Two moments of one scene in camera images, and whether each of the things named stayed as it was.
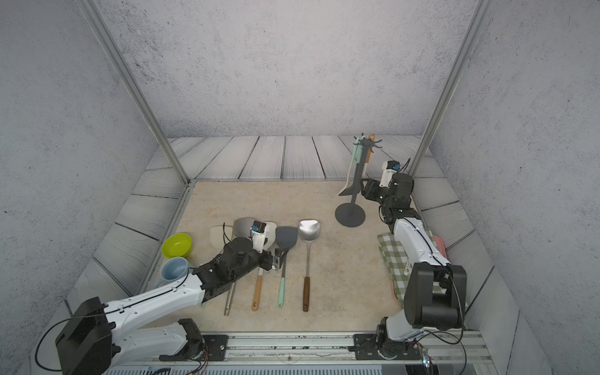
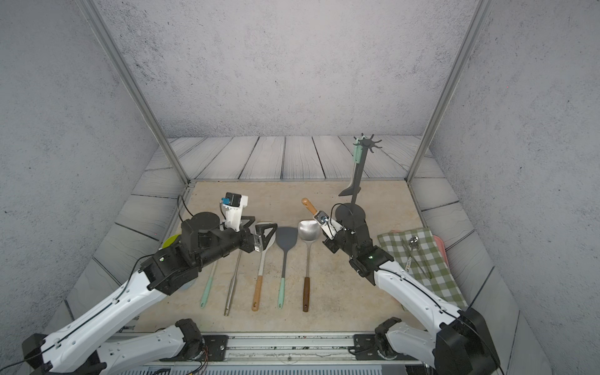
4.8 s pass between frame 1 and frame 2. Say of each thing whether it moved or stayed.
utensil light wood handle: moved
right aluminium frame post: stayed
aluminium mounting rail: stayed
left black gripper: moved
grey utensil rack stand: stayed
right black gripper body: moved
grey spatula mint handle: stayed
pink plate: stayed
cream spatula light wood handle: stayed
